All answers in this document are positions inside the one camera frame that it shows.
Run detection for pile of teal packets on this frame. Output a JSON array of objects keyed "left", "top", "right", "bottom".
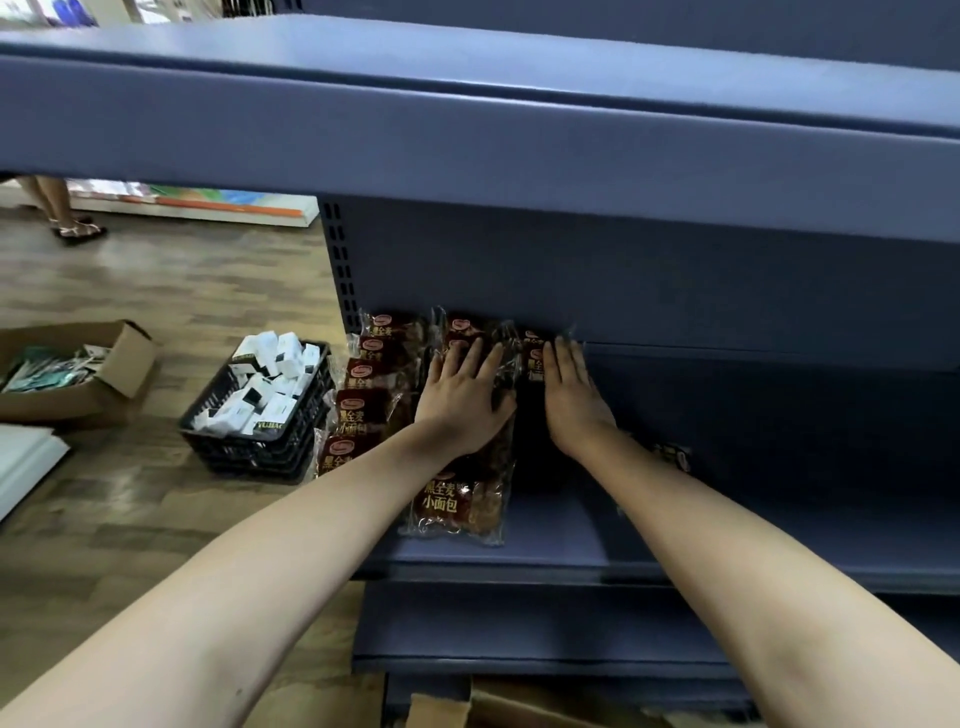
[{"left": 0, "top": 343, "right": 114, "bottom": 395}]

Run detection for open cardboard box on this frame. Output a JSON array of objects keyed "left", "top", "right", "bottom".
[{"left": 0, "top": 321, "right": 159, "bottom": 430}]

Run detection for person's left forearm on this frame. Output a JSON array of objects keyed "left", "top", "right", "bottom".
[{"left": 0, "top": 418, "right": 455, "bottom": 728}]

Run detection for person's right forearm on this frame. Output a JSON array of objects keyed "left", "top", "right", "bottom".
[{"left": 568, "top": 431, "right": 960, "bottom": 728}]

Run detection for black plastic basket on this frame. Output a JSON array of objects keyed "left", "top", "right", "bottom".
[{"left": 178, "top": 341, "right": 336, "bottom": 485}]

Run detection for colourful printed board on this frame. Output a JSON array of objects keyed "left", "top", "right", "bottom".
[{"left": 66, "top": 178, "right": 321, "bottom": 229}]

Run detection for person's right hand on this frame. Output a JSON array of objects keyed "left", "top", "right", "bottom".
[{"left": 541, "top": 336, "right": 618, "bottom": 461}]

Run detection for brown bread snack packet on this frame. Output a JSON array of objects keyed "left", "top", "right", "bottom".
[
  {"left": 521, "top": 328, "right": 561, "bottom": 385},
  {"left": 420, "top": 330, "right": 522, "bottom": 468},
  {"left": 651, "top": 441, "right": 693, "bottom": 475}
]

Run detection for white flat board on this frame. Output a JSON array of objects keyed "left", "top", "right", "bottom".
[{"left": 0, "top": 423, "right": 71, "bottom": 522}]

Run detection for pile of white boxes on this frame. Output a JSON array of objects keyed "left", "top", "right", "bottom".
[{"left": 191, "top": 330, "right": 324, "bottom": 440}]

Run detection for blue perforated shelf upright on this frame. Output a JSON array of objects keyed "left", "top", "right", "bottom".
[{"left": 318, "top": 196, "right": 363, "bottom": 335}]

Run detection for blue shelf back panel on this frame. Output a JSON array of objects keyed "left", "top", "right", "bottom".
[{"left": 318, "top": 195, "right": 960, "bottom": 372}]

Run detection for blue metal shelf board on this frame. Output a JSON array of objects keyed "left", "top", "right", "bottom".
[
  {"left": 0, "top": 15, "right": 960, "bottom": 245},
  {"left": 352, "top": 343, "right": 960, "bottom": 595},
  {"left": 351, "top": 581, "right": 960, "bottom": 706}
]

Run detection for person's left hand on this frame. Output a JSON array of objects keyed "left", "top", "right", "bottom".
[{"left": 414, "top": 337, "right": 519, "bottom": 459}]

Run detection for brown cardboard box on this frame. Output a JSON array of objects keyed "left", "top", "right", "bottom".
[{"left": 403, "top": 677, "right": 680, "bottom": 728}]

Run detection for rows of brown bread packets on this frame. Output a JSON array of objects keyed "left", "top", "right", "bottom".
[{"left": 315, "top": 306, "right": 560, "bottom": 547}]

